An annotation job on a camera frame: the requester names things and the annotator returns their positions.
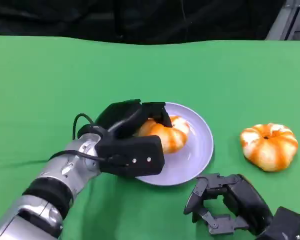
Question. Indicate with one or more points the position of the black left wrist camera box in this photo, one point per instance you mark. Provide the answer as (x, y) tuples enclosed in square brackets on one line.
[(135, 155)]

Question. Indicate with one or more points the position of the grey metal frame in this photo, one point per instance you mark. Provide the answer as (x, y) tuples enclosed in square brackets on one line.
[(287, 20)]

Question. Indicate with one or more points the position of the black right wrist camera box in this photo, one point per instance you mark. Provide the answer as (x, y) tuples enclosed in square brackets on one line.
[(287, 222)]

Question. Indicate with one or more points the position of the lilac plate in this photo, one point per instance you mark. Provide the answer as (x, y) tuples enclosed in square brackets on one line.
[(195, 155)]

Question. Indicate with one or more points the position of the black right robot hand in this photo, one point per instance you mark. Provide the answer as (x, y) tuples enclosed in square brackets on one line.
[(242, 200)]

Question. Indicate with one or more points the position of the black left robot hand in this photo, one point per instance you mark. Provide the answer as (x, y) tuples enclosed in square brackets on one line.
[(122, 117)]

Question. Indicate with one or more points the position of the orange and white bread roll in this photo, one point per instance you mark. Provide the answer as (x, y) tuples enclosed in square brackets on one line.
[(172, 140), (268, 150)]

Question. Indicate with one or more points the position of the black backdrop cloth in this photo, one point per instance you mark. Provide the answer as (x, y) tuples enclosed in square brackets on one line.
[(90, 20)]

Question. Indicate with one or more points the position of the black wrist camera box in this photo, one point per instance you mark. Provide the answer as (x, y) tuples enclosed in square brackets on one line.
[(135, 155), (287, 222)]

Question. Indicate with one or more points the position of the green table cloth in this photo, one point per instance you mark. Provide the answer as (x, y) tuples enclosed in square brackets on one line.
[(150, 75)]

